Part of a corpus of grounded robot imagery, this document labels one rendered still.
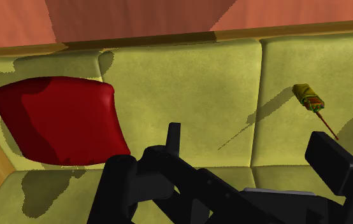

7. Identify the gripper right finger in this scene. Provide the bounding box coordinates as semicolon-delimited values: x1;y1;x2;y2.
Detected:
304;130;353;224

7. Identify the red cushion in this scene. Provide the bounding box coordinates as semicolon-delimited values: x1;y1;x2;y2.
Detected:
0;76;131;167

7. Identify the olive green sofa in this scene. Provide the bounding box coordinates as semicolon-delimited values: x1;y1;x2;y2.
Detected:
0;19;353;224

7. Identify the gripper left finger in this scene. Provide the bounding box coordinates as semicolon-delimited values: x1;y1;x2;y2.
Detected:
86;122;252;224

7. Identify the yellow toy with red stick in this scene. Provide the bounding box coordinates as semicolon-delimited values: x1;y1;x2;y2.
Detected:
291;83;340;141

